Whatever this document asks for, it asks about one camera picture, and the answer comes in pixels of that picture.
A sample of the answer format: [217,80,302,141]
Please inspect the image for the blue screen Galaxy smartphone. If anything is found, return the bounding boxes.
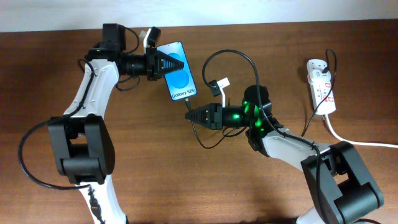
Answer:
[157,42,197,101]

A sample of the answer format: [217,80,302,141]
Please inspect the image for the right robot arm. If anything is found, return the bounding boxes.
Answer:
[185,85,384,224]

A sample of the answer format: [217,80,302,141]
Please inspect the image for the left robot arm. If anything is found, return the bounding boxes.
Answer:
[48,24,184,223]

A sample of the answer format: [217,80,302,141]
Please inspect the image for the white power strip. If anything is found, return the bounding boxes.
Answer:
[307,59,336,116]

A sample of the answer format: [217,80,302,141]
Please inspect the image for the white power strip cord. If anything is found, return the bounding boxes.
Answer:
[324,114,398,149]

